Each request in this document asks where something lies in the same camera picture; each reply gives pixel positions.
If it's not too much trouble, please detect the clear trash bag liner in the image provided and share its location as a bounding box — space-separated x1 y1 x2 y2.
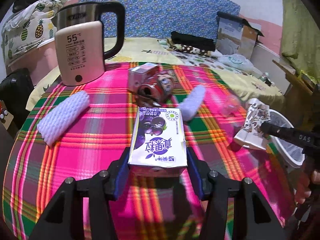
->
270 109 305 168

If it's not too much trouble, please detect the black case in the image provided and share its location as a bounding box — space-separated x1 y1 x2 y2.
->
1 68 34 130

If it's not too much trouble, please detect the printed paper bag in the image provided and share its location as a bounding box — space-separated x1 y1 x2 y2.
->
234 98 271 151

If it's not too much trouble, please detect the plaid pink tablecloth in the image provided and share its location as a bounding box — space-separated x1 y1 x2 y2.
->
2 63 295 239

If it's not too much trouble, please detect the pink strawberry milk carton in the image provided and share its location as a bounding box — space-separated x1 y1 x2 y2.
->
128 62 160 93

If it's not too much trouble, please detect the blue patterned headboard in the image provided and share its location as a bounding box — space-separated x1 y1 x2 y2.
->
79 0 240 39

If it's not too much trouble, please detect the black folded cloth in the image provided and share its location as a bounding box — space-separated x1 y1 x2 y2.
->
171 31 216 51

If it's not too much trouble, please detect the white foam fruit net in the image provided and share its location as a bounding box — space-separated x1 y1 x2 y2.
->
178 85 206 121

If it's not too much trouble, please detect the wooden table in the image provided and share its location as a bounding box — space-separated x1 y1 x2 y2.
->
272 60 319 131

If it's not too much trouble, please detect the pineapple print covered bundle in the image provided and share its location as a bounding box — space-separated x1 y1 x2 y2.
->
1 0 68 65

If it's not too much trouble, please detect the white electric kettle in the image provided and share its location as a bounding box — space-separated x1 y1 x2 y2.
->
52 1 125 86

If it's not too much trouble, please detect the person right hand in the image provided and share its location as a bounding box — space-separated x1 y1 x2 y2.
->
295 170 320 204

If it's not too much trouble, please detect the fruit print pillow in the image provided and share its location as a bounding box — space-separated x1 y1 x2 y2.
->
158 39 250 76

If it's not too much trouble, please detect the green curtain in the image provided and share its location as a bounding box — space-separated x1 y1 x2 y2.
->
280 0 319 82

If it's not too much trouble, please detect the purple blueberry milk carton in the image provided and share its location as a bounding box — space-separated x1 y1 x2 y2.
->
128 107 187 178

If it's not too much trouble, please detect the brown polka dot cloth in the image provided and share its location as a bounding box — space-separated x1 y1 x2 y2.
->
166 38 215 56

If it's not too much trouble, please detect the red cartoon drink can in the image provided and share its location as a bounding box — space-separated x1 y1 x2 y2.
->
138 70 176 103

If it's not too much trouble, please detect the white plastic bag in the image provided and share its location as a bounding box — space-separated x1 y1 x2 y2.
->
217 54 254 72

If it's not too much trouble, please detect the yellow pineapple bed sheet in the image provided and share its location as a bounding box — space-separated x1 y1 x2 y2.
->
25 37 284 112

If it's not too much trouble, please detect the white trash bin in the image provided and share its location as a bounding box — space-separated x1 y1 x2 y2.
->
266 108 306 169

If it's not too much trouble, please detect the cardboard box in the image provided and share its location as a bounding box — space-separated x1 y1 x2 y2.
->
216 11 264 60

